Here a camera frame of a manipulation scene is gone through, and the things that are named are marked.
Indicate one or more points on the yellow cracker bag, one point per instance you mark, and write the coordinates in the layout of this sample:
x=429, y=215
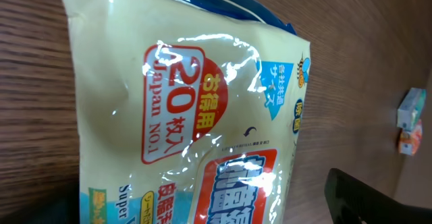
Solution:
x=188, y=111

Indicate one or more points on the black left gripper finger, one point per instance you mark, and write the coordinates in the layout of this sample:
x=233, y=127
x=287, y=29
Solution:
x=351, y=201

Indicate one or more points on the teal tissue pack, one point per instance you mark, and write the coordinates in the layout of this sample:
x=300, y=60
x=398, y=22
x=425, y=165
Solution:
x=410, y=109

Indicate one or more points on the orange tissue pack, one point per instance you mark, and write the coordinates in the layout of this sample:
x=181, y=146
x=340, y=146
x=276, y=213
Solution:
x=409, y=141

